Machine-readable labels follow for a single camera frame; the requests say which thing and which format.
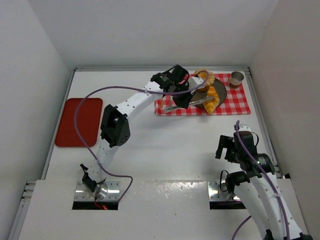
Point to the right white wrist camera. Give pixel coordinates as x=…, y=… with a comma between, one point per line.
x=242, y=128

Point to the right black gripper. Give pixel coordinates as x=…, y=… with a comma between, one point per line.
x=223, y=144

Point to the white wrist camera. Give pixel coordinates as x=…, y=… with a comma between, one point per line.
x=194, y=82
x=242, y=128

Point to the round orange bread bun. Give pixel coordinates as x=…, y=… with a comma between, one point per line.
x=204, y=73

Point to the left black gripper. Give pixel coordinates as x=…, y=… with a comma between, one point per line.
x=182, y=99

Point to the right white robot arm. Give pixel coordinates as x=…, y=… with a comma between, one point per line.
x=257, y=187

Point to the red tray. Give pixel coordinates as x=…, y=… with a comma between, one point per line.
x=88, y=123

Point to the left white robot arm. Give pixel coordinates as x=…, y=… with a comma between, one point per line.
x=115, y=123

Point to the red white checkered cloth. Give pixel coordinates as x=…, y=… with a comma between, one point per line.
x=235, y=104

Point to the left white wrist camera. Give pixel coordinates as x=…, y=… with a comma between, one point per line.
x=194, y=82

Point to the orange croissant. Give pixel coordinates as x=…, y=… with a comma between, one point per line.
x=211, y=105

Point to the metal tongs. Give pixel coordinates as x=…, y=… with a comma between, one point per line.
x=192, y=103

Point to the metal cup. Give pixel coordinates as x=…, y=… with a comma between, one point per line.
x=235, y=80

